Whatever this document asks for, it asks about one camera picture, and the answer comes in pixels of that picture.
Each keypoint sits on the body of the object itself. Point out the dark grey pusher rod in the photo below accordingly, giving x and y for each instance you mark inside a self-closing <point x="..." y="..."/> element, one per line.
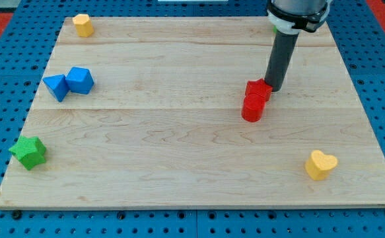
<point x="281" y="53"/>

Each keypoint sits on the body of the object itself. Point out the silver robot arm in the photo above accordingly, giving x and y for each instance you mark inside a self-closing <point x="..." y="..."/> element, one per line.
<point x="290" y="17"/>

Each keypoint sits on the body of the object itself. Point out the yellow heart block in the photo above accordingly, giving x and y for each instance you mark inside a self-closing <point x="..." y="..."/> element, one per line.
<point x="319" y="165"/>

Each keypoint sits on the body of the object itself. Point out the yellow hexagon block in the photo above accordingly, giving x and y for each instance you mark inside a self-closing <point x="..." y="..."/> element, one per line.
<point x="83" y="25"/>

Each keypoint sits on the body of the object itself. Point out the red star block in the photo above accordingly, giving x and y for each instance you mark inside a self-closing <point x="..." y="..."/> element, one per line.
<point x="259" y="87"/>

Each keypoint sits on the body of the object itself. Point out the red cylinder block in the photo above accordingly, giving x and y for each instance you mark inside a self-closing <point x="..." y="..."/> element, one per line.
<point x="252" y="108"/>

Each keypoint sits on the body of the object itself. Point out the wooden board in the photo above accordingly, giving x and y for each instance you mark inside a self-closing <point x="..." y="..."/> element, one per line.
<point x="162" y="127"/>

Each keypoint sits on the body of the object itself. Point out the blue pentagon block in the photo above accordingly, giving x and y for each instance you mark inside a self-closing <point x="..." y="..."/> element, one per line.
<point x="79" y="80"/>

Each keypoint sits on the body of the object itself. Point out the blue triangle block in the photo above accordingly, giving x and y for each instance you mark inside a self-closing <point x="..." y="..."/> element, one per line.
<point x="57" y="86"/>

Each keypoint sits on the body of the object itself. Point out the green star block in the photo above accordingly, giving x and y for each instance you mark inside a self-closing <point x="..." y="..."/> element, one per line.
<point x="30" y="152"/>

